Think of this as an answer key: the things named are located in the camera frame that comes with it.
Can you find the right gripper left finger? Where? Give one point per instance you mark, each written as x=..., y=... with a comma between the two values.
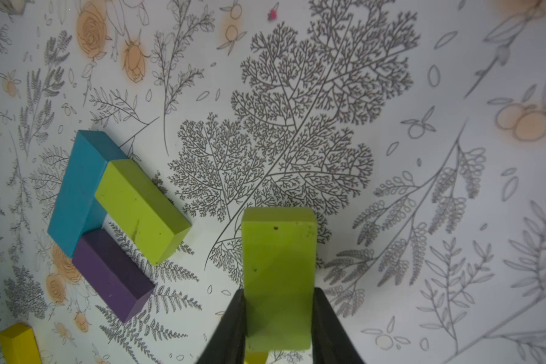
x=227, y=344

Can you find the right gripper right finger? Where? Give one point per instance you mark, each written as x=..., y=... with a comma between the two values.
x=330, y=342

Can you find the lime green long block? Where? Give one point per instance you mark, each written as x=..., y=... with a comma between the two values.
x=279, y=253

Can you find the purple block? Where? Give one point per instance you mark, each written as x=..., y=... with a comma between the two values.
x=118, y=280

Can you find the lime green short block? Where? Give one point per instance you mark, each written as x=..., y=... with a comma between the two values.
x=141, y=210

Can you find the teal block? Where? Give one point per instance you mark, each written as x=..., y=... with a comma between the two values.
x=76, y=210

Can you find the small yellow block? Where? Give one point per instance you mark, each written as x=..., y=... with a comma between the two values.
x=19, y=345

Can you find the yellow-green block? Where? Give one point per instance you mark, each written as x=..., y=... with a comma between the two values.
x=256, y=357

